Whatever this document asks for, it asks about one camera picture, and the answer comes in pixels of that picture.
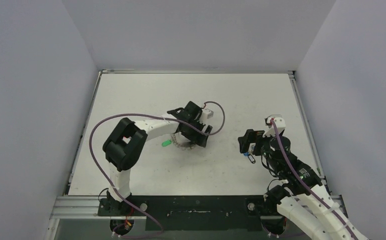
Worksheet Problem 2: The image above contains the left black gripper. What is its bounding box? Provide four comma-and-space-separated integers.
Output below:
181, 118, 211, 147

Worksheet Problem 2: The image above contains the metal disc keyring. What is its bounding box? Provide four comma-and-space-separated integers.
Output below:
170, 132, 197, 150

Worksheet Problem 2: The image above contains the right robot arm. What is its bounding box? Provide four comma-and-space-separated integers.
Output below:
237, 129, 367, 240

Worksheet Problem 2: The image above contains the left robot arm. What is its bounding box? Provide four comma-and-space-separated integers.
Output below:
102, 101, 214, 216

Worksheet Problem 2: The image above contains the black tagged key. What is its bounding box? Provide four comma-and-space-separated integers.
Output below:
247, 154, 256, 164

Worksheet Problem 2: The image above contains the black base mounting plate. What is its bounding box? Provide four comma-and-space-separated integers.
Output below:
97, 195, 287, 234

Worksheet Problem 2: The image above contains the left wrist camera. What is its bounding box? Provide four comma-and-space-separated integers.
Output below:
201, 108, 214, 119

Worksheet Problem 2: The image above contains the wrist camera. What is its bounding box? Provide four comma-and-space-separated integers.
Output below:
201, 108, 214, 119
262, 114, 286, 137

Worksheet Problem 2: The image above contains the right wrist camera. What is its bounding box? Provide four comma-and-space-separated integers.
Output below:
262, 114, 286, 137

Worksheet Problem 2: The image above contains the aluminium table frame rail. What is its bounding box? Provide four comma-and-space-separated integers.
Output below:
48, 68, 346, 220

